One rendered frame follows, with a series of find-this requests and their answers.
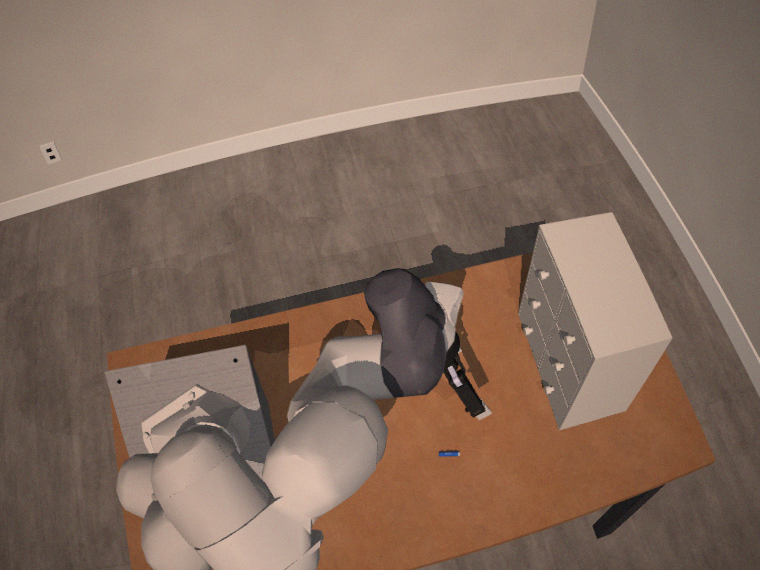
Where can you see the white chest of drawers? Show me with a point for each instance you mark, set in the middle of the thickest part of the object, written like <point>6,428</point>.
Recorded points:
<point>619,316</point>

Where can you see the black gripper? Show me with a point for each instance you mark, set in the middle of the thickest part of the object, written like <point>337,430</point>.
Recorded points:
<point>461,384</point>

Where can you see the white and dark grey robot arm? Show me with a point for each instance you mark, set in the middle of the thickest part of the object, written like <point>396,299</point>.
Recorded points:
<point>215,505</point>

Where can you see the grey drawer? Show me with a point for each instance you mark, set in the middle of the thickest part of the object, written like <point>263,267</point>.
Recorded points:
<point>530,324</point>
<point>574,338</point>
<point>540,303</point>
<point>565,370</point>
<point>557,398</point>
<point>553,284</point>

